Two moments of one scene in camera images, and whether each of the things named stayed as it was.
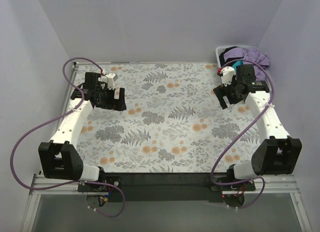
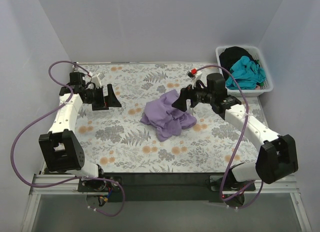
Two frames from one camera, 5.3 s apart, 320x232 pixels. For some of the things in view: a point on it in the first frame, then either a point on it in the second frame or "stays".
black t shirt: (221, 57) stays
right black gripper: (225, 95) to (189, 97)
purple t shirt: (251, 54) to (169, 120)
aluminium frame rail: (283, 183) stays
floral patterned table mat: (173, 122) stays
